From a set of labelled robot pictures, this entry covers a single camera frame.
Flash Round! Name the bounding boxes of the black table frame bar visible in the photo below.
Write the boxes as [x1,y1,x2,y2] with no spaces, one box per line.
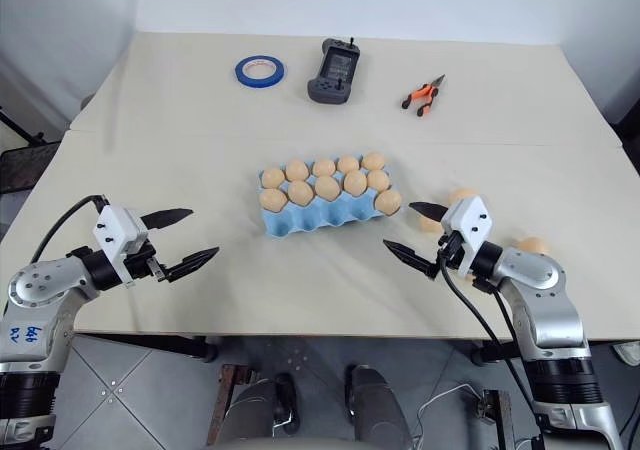
[74,333,220,363]

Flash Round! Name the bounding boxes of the rusty brown metal post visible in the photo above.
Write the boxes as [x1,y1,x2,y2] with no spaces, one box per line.
[478,388,517,450]
[206,363,252,447]

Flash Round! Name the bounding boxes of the black box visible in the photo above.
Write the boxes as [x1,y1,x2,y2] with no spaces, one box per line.
[0,141,63,197]

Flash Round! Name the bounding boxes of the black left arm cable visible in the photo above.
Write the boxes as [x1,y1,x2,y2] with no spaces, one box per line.
[29,194,110,266]

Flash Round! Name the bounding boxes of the blue tape roll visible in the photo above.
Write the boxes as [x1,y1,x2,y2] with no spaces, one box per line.
[234,55,288,90]

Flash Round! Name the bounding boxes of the grey handheld game console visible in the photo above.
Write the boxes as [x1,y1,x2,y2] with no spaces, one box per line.
[306,36,361,105]

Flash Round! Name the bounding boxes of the black stand rods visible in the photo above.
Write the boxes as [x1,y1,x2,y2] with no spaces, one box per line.
[0,103,62,147]

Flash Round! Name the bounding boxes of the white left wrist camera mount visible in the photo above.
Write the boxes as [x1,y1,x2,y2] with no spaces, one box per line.
[92,205,150,285]

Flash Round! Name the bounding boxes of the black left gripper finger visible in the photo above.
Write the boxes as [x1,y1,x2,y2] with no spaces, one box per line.
[161,245,222,284]
[140,208,195,232]

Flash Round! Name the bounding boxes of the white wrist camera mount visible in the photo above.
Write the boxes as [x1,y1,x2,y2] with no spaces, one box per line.
[439,194,497,277]
[92,205,150,285]

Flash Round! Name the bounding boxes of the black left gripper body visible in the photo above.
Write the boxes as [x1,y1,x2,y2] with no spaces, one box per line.
[122,241,169,284]

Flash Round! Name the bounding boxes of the thin white cable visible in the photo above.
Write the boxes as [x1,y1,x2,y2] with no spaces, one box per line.
[415,382,484,424]

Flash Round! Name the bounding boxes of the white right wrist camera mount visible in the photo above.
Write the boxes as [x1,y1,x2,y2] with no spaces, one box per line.
[439,194,497,277]

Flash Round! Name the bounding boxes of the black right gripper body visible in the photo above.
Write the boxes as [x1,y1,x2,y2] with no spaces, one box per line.
[436,229,465,273]

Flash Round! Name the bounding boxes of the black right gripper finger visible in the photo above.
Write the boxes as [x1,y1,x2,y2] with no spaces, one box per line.
[408,200,450,222]
[382,239,442,279]

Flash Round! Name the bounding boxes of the dark rounded black shape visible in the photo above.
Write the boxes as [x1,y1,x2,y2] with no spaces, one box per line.
[271,371,302,434]

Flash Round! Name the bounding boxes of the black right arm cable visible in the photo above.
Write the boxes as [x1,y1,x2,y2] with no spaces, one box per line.
[437,249,544,424]

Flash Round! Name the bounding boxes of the dark rounded grey shape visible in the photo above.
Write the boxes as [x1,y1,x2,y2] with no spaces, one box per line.
[343,363,409,450]

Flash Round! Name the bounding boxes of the orange black pliers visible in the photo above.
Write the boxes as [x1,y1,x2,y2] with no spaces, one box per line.
[400,73,447,119]

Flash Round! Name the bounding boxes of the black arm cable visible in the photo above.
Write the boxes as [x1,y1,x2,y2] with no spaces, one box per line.
[437,249,544,424]
[29,194,110,266]

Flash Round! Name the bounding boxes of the white rounded object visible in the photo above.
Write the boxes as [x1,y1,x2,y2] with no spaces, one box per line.
[611,341,640,367]

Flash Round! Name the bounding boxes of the blue egg carton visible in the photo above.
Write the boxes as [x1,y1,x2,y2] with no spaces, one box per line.
[256,165,403,242]

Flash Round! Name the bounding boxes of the black table leg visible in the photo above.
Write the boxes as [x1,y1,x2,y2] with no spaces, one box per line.
[471,340,527,368]

